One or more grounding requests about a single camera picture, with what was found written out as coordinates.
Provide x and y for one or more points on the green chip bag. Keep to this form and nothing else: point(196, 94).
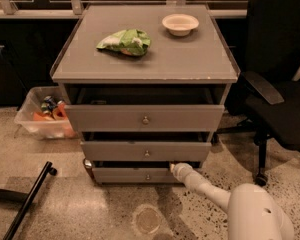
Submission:
point(131, 42)

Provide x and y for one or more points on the black metal floor stand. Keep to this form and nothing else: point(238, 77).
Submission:
point(26, 199)

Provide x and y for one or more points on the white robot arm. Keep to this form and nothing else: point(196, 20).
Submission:
point(250, 210)

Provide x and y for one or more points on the orange snack packet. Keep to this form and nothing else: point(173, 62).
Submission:
point(59, 112)

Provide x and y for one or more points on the black office chair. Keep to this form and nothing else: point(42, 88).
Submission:
point(273, 35)

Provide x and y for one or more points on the clear plastic bin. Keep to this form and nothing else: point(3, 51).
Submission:
point(35, 116)

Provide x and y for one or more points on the grey drawer cabinet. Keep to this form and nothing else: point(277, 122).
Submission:
point(200, 58)

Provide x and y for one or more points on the grey bottom drawer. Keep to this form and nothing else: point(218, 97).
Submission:
point(125, 172)

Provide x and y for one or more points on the grey drawer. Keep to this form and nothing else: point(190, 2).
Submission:
point(125, 172)
point(144, 108)
point(145, 146)

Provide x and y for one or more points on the blue soda can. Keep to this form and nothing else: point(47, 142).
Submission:
point(50, 101)

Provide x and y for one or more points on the grey middle drawer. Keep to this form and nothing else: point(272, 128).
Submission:
point(145, 146)

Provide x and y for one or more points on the white paper bowl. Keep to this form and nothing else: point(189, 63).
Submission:
point(180, 24)

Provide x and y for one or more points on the grey top drawer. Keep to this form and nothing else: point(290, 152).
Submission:
point(144, 108)

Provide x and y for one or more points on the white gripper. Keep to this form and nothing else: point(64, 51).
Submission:
point(183, 169)

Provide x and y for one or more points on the brown can behind cabinet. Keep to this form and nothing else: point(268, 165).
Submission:
point(88, 167)

